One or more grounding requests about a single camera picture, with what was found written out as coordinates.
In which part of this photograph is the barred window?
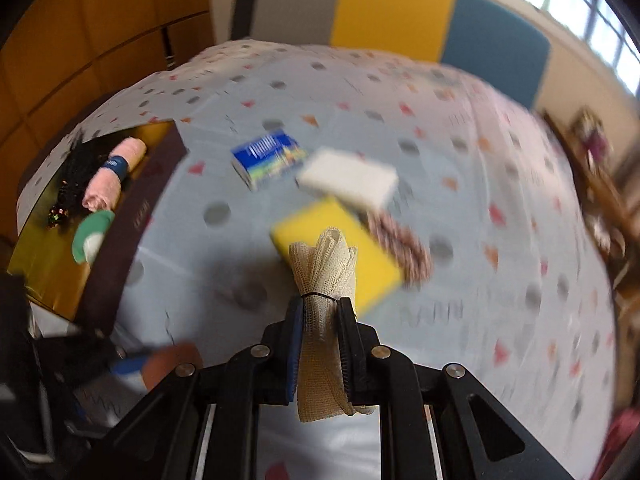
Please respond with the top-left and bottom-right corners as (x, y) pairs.
(492, 0), (640, 96)

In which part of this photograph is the grey yellow blue headboard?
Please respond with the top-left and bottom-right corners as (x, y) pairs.
(248, 0), (551, 111)

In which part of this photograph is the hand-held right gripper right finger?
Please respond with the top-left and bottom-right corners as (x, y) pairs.
(336, 297), (576, 480)

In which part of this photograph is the beige mesh cloth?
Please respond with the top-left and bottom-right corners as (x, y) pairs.
(289, 227), (373, 423)

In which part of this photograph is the pink striped scrunchie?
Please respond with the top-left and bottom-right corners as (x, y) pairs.
(367, 210), (433, 286)

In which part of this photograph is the gold tin box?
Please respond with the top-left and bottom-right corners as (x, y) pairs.
(7, 120), (188, 333)

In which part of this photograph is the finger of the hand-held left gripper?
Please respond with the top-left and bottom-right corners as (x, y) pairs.
(110, 355), (151, 378)

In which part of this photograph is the green squeeze bottle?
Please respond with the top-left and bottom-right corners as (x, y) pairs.
(71, 210), (117, 266)

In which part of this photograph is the yellow sponge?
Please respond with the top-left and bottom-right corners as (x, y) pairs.
(270, 196), (405, 318)

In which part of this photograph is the pink towel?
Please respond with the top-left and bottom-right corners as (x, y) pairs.
(82, 137), (147, 212)

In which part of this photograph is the black beaded hair wig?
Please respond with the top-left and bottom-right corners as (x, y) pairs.
(47, 137), (121, 231)

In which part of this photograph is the wooden side desk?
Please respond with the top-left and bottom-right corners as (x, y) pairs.
(542, 107), (640, 306)

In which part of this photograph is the white sponge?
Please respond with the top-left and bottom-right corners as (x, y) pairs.
(296, 147), (400, 211)

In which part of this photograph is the wooden wardrobe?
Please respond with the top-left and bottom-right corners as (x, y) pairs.
(0, 0), (216, 246)

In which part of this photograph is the blue tissue packet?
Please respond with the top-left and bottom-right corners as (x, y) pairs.
(230, 129), (308, 192)

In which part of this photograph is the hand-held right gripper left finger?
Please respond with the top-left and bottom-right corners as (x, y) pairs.
(70, 295), (306, 480)

